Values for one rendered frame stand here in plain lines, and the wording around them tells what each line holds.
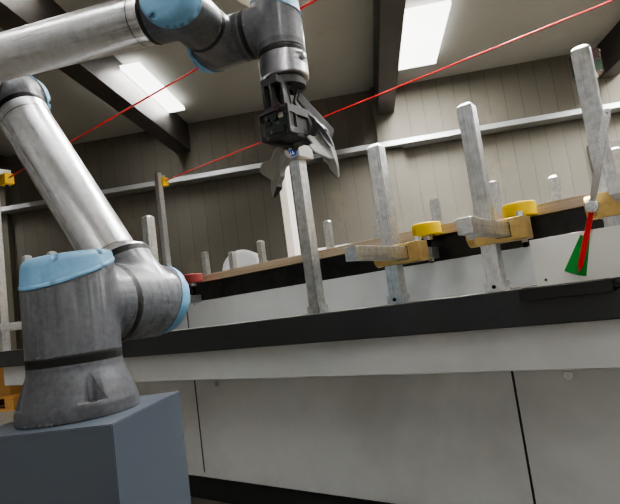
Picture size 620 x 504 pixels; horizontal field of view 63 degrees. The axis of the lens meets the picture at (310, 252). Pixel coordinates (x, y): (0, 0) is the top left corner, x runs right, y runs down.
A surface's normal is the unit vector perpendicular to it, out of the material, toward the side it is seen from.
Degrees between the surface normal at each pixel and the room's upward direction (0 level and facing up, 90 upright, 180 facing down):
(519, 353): 90
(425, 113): 90
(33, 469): 90
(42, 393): 70
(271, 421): 90
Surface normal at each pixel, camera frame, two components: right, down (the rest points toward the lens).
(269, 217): -0.13, -0.08
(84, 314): 0.61, -0.16
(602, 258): -0.60, 0.00
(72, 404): 0.26, -0.47
